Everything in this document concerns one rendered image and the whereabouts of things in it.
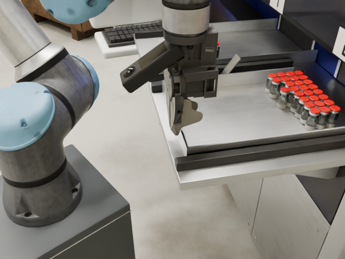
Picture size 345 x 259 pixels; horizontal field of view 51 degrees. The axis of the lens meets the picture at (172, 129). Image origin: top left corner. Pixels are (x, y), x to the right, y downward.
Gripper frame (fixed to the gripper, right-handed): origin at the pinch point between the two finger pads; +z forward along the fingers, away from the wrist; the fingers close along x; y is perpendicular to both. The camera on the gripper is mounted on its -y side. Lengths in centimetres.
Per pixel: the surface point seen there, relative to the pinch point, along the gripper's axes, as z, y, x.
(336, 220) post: 27.8, 39.1, -7.6
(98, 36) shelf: 11, -12, 78
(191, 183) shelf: 4.0, 1.1, -11.0
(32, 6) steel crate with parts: 74, -74, 324
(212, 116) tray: 3.4, 10.5, 7.2
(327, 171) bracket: 15.7, 36.3, -2.6
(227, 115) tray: 3.4, 13.9, 7.1
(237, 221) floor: 92, 40, 44
